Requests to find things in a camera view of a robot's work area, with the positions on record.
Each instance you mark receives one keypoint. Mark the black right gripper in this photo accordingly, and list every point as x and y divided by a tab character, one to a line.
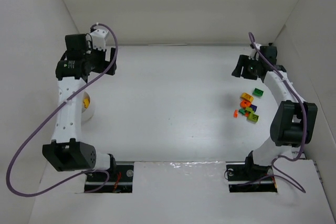
242	66

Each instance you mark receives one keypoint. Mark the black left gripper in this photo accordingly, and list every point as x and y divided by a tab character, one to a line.
112	60

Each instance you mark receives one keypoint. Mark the yellow long lego brick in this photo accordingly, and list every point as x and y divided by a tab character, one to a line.
86	103

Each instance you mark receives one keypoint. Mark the dark green lego slope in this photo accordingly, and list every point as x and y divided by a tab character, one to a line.
242	111

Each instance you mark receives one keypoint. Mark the yellow curved lego brick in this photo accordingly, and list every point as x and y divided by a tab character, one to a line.
247	97

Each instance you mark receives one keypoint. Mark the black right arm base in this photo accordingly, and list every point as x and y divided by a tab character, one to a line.
242	180

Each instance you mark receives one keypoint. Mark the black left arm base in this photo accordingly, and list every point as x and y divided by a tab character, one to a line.
120	181

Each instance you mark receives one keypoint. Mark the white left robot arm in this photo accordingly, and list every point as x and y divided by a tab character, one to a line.
67	151

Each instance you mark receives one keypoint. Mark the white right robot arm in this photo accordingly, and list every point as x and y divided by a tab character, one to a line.
293	123

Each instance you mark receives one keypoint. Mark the orange round lego piece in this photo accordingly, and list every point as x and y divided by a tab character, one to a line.
245	104

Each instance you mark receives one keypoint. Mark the dark blue lego brick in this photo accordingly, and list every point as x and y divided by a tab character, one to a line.
253	107

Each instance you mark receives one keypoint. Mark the small orange lego piece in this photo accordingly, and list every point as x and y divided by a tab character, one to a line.
235	114

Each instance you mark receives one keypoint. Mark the white divided round container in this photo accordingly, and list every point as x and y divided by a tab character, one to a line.
88	108

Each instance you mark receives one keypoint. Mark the lime green lego brick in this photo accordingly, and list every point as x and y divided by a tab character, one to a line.
251	115

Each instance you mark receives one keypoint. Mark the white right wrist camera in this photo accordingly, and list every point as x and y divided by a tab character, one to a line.
254	53

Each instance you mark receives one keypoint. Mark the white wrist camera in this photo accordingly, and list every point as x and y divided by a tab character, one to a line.
254	53
99	37

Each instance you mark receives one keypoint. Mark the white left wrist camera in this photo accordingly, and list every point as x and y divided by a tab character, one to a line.
99	37

